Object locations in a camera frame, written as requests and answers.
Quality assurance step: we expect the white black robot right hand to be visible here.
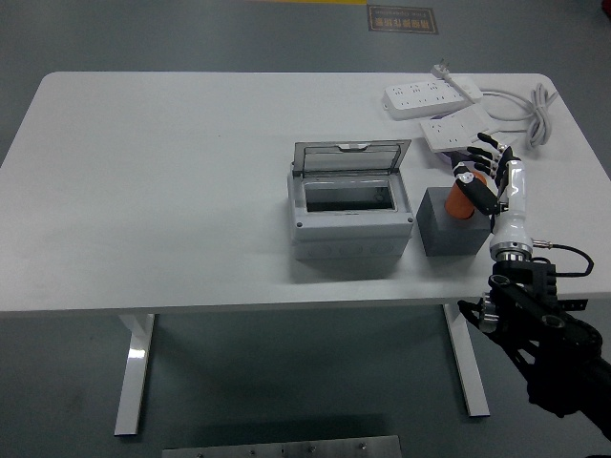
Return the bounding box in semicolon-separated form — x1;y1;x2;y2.
451;132;531;252

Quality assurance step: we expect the wide white power strip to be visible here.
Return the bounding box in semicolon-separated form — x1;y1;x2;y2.
380;79;472;120

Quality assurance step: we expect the brown floor sign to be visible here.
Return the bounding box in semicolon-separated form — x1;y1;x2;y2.
366;4;439;35

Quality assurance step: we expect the white coiled power cable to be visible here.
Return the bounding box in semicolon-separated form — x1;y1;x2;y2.
479;83;559;152

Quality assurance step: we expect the grey block with round hole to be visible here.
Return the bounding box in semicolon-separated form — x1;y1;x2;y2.
415;186;493;258

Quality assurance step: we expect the grey metal plate with screws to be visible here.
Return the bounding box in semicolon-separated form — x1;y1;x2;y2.
161;434;403;458

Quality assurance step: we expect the smoky transparent box lid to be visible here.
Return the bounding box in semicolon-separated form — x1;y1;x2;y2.
293;139;412;180

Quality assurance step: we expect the white table leg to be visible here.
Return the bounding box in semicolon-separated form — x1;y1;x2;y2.
442;303;492;419
113;313;157;436

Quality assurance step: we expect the orange cylindrical battery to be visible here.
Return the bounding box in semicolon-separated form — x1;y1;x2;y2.
443;172;486;221

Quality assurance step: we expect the grey plastic junction box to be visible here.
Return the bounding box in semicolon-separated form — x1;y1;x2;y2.
286;172;414;261

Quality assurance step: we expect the white wall socket panel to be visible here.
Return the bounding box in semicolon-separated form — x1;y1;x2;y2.
419;117;478;153

